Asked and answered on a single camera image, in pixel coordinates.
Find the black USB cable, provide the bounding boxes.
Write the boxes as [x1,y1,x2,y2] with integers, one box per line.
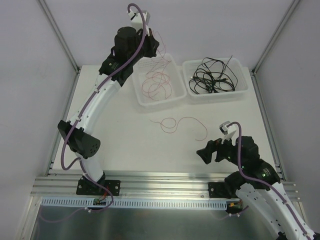
[188,72,216,95]

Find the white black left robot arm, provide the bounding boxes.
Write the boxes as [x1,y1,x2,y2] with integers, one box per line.
[57,26,160,195]

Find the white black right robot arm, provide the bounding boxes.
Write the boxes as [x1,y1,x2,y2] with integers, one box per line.
[196,136,320,240]

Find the white left plastic basket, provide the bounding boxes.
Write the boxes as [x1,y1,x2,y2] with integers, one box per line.
[131,53,187,110]

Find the white plastic basket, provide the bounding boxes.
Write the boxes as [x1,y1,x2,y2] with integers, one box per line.
[182,56,249,104]
[131,53,187,110]

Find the white right plastic basket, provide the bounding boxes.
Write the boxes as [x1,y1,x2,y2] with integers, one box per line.
[182,56,249,104]

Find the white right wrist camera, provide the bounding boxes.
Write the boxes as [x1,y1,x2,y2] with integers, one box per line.
[219,121,237,143]

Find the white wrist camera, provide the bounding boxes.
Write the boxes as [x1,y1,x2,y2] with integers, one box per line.
[127,10,150,36]
[219,121,237,143]

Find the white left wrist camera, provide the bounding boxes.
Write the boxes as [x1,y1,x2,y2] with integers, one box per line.
[127,10,150,36]

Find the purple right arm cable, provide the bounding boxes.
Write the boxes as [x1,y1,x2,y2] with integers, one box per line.
[212,121,316,237]

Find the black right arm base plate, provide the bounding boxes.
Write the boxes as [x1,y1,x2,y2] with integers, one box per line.
[207,182,240,199]

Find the aluminium mounting rail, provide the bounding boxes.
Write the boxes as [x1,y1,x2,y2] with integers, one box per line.
[31,171,301,201]

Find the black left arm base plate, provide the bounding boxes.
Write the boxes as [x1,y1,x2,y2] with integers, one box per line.
[76,178,121,196]

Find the white slotted cable duct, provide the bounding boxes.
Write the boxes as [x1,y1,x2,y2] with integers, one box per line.
[41,196,228,211]

